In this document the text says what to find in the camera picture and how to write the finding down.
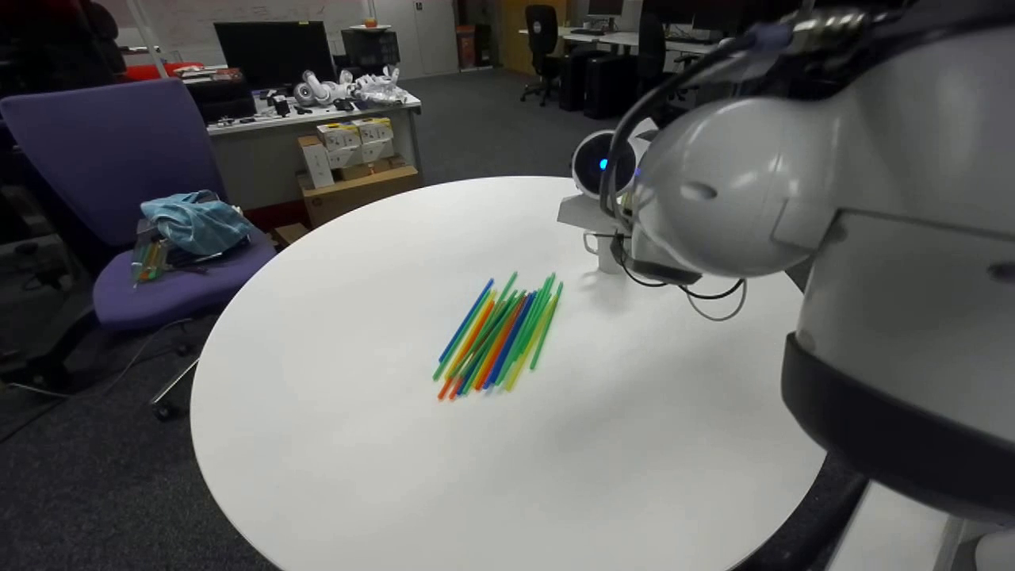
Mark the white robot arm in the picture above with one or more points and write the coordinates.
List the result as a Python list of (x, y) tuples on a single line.
[(845, 210)]

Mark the green straw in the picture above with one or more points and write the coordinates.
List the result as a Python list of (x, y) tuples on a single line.
[(516, 327), (495, 304), (546, 321), (528, 321)]

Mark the blue straw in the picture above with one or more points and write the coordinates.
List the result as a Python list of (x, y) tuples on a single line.
[(463, 321), (505, 341)]

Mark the orange straw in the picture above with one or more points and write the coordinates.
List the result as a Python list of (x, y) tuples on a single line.
[(476, 356), (491, 363)]

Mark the white printed boxes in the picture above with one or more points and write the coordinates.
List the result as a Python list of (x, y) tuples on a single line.
[(354, 142)]

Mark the white clutter pile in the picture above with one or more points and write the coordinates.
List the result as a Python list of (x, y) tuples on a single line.
[(351, 85)]

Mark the small black monitor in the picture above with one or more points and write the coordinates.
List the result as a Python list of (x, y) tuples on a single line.
[(368, 49)]

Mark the grey office desk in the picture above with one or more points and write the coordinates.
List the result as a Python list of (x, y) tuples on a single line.
[(264, 142)]

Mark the blue crumpled cloth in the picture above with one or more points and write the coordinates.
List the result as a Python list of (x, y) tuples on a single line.
[(191, 225)]

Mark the black computer monitor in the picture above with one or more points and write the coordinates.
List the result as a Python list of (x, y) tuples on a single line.
[(275, 51)]

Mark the purple office chair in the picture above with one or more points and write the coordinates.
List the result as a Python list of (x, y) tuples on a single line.
[(97, 159)]

